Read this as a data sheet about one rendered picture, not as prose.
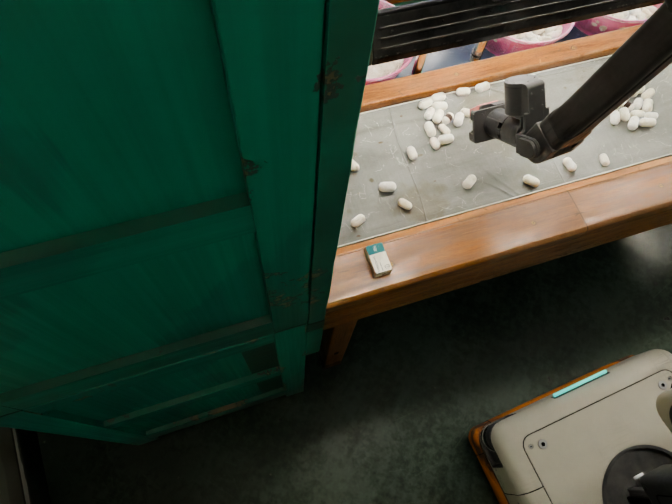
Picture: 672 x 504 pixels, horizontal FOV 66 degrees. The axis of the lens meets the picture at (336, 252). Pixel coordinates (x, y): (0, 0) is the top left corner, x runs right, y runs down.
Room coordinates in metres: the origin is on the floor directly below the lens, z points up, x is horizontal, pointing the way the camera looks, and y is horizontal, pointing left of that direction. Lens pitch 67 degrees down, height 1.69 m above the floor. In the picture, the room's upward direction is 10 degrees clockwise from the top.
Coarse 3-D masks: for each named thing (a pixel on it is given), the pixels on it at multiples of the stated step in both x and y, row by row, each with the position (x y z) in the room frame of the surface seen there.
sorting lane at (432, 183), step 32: (576, 64) 1.00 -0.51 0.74; (448, 96) 0.84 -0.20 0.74; (480, 96) 0.86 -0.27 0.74; (640, 96) 0.94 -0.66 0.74; (384, 128) 0.72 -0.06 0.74; (416, 128) 0.73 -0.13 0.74; (608, 128) 0.83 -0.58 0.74; (640, 128) 0.84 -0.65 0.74; (384, 160) 0.64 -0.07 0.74; (416, 160) 0.65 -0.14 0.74; (448, 160) 0.66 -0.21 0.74; (480, 160) 0.68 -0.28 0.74; (512, 160) 0.69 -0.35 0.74; (576, 160) 0.72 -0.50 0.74; (640, 160) 0.75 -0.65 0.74; (352, 192) 0.54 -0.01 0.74; (384, 192) 0.56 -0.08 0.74; (416, 192) 0.57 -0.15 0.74; (448, 192) 0.58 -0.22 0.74; (480, 192) 0.60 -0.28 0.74; (512, 192) 0.61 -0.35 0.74; (384, 224) 0.48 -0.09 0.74; (416, 224) 0.49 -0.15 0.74
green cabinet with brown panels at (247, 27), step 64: (0, 0) 0.17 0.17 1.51; (64, 0) 0.18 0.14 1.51; (128, 0) 0.19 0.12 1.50; (192, 0) 0.21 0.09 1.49; (256, 0) 0.21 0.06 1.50; (320, 0) 0.22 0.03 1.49; (0, 64) 0.16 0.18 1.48; (64, 64) 0.17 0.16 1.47; (128, 64) 0.19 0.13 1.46; (192, 64) 0.20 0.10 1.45; (256, 64) 0.20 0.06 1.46; (320, 64) 0.22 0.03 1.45; (0, 128) 0.15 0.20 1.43; (64, 128) 0.16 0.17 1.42; (128, 128) 0.18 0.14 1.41; (192, 128) 0.20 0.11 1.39; (256, 128) 0.20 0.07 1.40; (320, 128) 0.22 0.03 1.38; (0, 192) 0.14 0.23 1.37; (64, 192) 0.15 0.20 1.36; (128, 192) 0.17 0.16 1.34; (192, 192) 0.19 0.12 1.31; (256, 192) 0.20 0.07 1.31; (320, 192) 0.22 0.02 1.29; (0, 256) 0.12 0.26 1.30; (64, 256) 0.13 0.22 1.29; (128, 256) 0.15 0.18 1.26; (192, 256) 0.18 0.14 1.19; (256, 256) 0.21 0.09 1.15; (320, 256) 0.22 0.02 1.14; (0, 320) 0.09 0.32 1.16; (64, 320) 0.11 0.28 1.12; (128, 320) 0.13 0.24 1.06; (192, 320) 0.16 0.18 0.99; (256, 320) 0.20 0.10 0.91; (320, 320) 0.23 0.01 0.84; (0, 384) 0.04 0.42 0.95; (64, 384) 0.06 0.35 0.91
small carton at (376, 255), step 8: (368, 248) 0.40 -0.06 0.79; (376, 248) 0.41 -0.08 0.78; (384, 248) 0.41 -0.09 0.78; (368, 256) 0.39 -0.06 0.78; (376, 256) 0.39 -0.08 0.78; (384, 256) 0.39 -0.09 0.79; (376, 264) 0.37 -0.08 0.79; (384, 264) 0.38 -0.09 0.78; (376, 272) 0.36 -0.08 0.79; (384, 272) 0.36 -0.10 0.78
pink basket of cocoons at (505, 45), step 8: (568, 24) 1.12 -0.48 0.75; (568, 32) 1.07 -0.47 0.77; (504, 40) 1.03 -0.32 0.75; (512, 40) 1.02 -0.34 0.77; (520, 40) 1.02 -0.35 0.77; (552, 40) 1.04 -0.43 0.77; (488, 48) 1.07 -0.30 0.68; (496, 48) 1.05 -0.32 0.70; (504, 48) 1.04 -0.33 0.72; (512, 48) 1.03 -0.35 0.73; (520, 48) 1.03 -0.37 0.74; (528, 48) 1.03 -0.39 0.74
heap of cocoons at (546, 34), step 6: (540, 30) 1.10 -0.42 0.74; (546, 30) 1.11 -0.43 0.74; (552, 30) 1.11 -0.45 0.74; (558, 30) 1.12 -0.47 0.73; (510, 36) 1.06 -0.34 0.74; (516, 36) 1.07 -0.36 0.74; (522, 36) 1.07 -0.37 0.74; (528, 36) 1.07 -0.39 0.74; (534, 36) 1.07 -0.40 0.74; (540, 36) 1.09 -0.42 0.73; (546, 36) 1.08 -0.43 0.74; (552, 36) 1.08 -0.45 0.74; (558, 36) 1.10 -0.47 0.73
